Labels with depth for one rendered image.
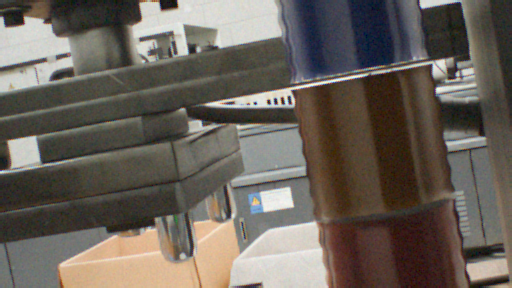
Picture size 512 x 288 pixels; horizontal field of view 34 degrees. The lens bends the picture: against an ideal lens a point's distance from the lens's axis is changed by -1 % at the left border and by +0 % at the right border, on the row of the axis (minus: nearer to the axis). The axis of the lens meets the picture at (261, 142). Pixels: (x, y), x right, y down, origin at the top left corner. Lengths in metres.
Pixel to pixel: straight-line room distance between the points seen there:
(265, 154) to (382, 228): 4.84
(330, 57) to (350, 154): 0.02
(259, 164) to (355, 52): 4.85
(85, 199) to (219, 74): 0.09
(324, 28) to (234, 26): 6.89
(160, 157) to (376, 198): 0.22
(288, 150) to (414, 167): 4.81
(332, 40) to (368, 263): 0.06
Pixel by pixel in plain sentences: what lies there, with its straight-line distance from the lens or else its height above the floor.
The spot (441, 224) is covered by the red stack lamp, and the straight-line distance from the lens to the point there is 0.22.
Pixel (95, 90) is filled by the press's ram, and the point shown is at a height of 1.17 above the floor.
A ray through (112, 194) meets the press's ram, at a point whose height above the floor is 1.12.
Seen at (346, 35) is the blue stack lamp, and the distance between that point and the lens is 0.21.
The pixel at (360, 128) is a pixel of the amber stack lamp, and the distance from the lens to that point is 0.21.
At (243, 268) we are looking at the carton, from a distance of 2.79.
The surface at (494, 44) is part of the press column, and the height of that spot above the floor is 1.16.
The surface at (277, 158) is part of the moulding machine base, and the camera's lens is 5.03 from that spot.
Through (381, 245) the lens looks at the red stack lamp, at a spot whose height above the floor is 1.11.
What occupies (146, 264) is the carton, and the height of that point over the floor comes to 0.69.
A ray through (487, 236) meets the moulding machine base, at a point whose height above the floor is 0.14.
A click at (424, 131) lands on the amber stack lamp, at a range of 0.21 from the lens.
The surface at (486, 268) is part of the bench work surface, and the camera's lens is 1.07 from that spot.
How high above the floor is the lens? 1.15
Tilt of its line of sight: 3 degrees down
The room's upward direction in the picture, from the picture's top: 11 degrees counter-clockwise
